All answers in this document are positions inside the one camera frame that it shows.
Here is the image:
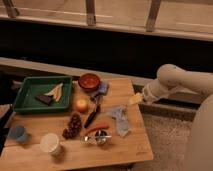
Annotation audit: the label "light blue cloth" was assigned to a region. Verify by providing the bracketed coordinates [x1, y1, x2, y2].
[106, 105, 129, 137]

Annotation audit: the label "metal measuring spoon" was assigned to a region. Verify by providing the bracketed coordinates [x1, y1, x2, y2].
[82, 130, 111, 145]

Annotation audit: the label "dark chocolate bar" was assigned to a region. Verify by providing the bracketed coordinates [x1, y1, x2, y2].
[35, 94, 52, 105]

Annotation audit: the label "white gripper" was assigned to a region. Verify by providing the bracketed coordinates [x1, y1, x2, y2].
[128, 79, 166, 105]

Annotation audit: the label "red-brown bowl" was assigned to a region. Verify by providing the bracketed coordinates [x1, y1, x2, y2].
[78, 73, 100, 91]

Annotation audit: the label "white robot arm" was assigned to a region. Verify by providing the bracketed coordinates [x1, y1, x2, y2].
[129, 64, 213, 171]

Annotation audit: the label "yellow banana peel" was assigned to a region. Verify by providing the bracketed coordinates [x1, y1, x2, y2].
[46, 83, 63, 102]

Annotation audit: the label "orange red pepper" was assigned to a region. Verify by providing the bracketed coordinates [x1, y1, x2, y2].
[84, 123, 109, 136]

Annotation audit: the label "yellow onion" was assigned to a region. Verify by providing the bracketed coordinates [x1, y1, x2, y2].
[75, 99, 89, 113]

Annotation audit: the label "brown pine cone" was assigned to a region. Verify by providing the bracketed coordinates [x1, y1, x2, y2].
[62, 113, 82, 139]

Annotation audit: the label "green plastic tray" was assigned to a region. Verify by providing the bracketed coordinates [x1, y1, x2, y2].
[13, 76, 72, 113]

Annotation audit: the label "white paper cup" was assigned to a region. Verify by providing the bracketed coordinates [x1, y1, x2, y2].
[40, 133, 61, 156]

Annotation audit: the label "blue plastic cup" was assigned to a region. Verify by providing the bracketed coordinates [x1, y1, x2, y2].
[8, 125, 28, 143]

